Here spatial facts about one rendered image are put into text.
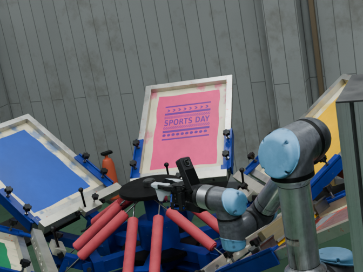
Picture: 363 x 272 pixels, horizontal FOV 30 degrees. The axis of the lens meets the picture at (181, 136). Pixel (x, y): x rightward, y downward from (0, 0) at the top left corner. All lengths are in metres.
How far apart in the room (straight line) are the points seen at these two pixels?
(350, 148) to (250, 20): 4.91
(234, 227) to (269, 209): 0.13
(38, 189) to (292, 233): 2.32
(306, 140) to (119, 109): 5.40
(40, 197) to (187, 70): 3.11
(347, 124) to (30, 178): 2.75
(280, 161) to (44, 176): 2.46
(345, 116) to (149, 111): 3.02
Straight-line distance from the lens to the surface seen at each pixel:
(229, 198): 1.97
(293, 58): 6.13
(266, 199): 2.04
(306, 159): 1.75
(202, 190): 2.04
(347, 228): 2.34
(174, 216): 3.14
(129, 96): 6.96
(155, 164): 4.08
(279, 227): 2.78
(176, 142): 4.15
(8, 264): 3.21
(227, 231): 2.02
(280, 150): 1.72
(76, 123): 7.36
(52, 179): 4.00
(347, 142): 1.48
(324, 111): 3.84
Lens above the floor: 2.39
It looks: 15 degrees down
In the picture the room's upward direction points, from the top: 10 degrees counter-clockwise
